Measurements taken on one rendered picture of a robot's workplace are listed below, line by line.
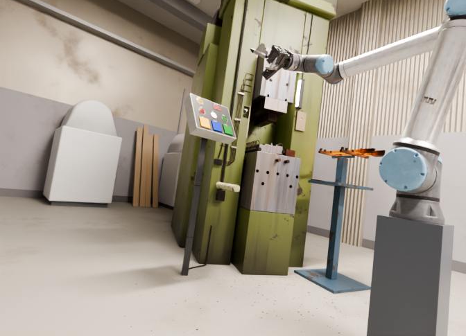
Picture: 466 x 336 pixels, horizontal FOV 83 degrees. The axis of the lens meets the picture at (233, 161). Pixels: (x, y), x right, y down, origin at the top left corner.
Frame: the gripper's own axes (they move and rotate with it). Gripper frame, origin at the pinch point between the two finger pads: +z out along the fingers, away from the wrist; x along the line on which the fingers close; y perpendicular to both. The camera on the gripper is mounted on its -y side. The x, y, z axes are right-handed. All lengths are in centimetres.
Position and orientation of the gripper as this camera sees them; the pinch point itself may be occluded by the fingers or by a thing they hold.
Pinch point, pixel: (256, 59)
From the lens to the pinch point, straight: 134.3
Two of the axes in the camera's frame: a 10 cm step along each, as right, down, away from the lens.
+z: -7.8, 1.0, -6.2
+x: 4.5, 7.7, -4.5
